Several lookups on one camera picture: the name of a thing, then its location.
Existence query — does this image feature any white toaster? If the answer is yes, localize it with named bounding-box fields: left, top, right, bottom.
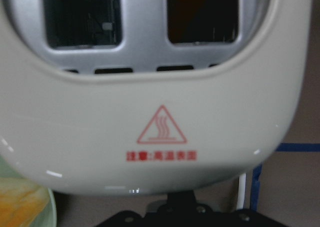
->
left=0, top=0, right=312, bottom=196

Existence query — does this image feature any bread slice in toaster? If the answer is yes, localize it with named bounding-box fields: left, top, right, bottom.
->
left=167, top=0, right=206, bottom=43

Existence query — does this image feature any bread slice on plate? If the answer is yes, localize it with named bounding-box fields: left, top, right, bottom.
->
left=0, top=177, right=50, bottom=227

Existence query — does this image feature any white toaster power cable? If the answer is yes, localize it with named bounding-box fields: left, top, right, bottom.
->
left=236, top=173, right=248, bottom=211

